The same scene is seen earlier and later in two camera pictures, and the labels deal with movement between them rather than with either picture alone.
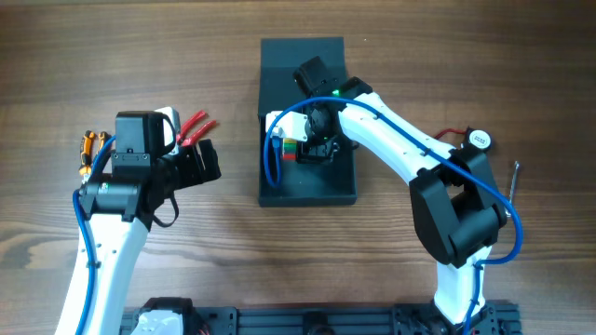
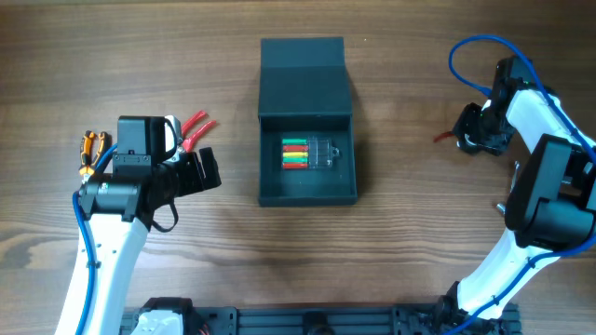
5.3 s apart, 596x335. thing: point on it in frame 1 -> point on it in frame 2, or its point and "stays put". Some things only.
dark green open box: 312,183 stays put
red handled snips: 198,133 stays put
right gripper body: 316,150 -> 478,131
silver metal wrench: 507,211 stays put
